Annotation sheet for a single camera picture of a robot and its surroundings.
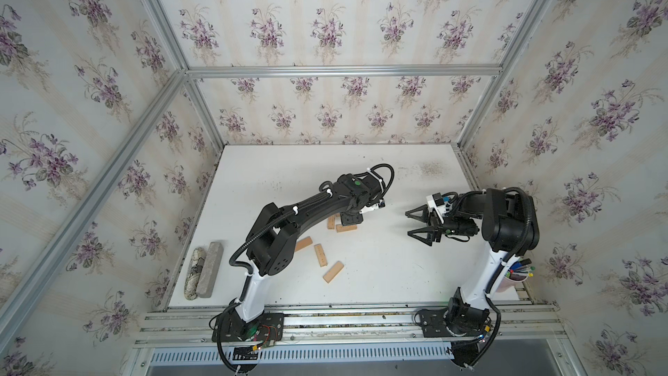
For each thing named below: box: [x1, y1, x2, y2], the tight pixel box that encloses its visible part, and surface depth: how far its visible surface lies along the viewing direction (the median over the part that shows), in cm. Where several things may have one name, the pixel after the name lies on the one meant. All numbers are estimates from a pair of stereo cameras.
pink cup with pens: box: [495, 257, 536, 293], surface depth 75 cm
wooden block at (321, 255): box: [313, 243, 328, 268], surface depth 88 cm
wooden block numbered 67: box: [294, 235, 314, 253], surface depth 91 cm
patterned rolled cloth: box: [183, 247, 207, 301], surface depth 78 cm
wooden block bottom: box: [321, 260, 345, 284], surface depth 85 cm
